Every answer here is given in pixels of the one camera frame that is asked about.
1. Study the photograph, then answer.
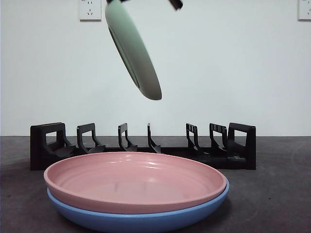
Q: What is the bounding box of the white wall socket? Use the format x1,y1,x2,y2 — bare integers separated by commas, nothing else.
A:
297,0,311,21
79,0,102,21

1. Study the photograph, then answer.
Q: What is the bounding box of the blue plastic plate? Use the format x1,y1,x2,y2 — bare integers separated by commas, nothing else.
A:
47,178,230,233

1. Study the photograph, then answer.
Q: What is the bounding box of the green plastic plate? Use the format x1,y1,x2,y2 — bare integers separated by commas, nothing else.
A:
104,0,163,101

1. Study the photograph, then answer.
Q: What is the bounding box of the black plastic dish rack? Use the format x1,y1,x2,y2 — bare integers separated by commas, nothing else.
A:
29,122,257,170

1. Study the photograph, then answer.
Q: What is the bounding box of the pink plastic plate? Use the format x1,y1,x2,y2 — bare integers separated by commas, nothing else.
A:
43,152,228,215

